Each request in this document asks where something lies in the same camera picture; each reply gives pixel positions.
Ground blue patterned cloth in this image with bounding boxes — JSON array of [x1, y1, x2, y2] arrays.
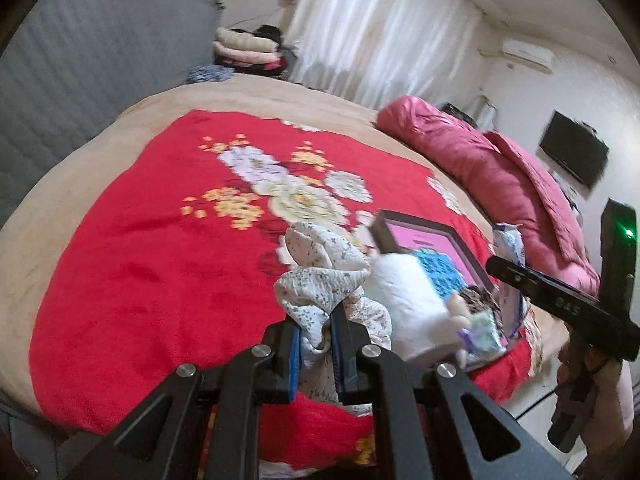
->
[[186, 64, 234, 84]]

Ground person right hand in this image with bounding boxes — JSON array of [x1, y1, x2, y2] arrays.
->
[[580, 347, 634, 456]]

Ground cream plush bear purple bow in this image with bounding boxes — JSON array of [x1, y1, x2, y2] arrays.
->
[[445, 292, 472, 370]]

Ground leopard print scrunchie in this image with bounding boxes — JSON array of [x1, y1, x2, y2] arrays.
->
[[459, 285, 500, 315]]

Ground white floral scrunchie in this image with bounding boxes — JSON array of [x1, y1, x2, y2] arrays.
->
[[273, 222, 392, 416]]

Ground pink and blue book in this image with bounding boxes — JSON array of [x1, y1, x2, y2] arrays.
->
[[387, 223, 488, 300]]

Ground white air conditioner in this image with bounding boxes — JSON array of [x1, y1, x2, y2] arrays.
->
[[501, 38, 555, 74]]

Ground dark shallow cardboard box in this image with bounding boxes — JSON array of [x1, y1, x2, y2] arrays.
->
[[369, 210, 494, 300]]

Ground green white tissue pack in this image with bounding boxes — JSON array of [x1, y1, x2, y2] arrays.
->
[[461, 310, 506, 362]]

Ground grey quilted headboard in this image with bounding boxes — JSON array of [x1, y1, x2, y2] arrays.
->
[[1, 0, 224, 220]]

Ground blue white wipes pack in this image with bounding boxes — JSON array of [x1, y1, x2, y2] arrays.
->
[[492, 223, 527, 339]]

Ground pink folded quilt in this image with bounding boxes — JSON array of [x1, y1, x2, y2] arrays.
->
[[376, 96, 600, 296]]

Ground stack of folded clothes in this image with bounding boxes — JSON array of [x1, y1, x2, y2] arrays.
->
[[213, 24, 297, 80]]

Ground white toilet paper roll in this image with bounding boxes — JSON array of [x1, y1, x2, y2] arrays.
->
[[364, 254, 462, 365]]

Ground white curtain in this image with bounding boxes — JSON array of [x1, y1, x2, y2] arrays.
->
[[286, 0, 482, 110]]

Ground red floral blanket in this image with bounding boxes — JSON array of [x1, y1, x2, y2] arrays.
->
[[28, 109, 547, 470]]

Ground black wall television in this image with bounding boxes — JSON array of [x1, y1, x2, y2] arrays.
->
[[539, 110, 610, 190]]

